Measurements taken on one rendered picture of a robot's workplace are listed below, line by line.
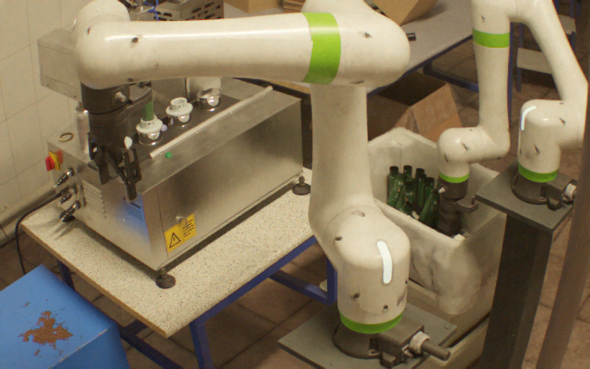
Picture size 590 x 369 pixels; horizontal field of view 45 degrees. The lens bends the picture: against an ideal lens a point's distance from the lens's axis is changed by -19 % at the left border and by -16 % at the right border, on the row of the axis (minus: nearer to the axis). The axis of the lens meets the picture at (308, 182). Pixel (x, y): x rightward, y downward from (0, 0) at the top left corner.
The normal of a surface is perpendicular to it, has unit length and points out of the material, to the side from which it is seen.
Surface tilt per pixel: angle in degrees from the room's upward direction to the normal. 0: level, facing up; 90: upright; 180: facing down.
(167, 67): 107
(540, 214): 0
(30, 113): 90
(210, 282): 0
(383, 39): 52
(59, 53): 90
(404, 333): 0
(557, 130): 88
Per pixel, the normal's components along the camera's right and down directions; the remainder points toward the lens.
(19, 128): 0.77, 0.31
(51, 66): -0.63, 0.43
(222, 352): -0.04, -0.85
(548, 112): 0.01, -0.71
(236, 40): 0.30, 0.00
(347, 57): 0.29, 0.36
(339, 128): -0.08, 0.54
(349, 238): -0.36, -0.77
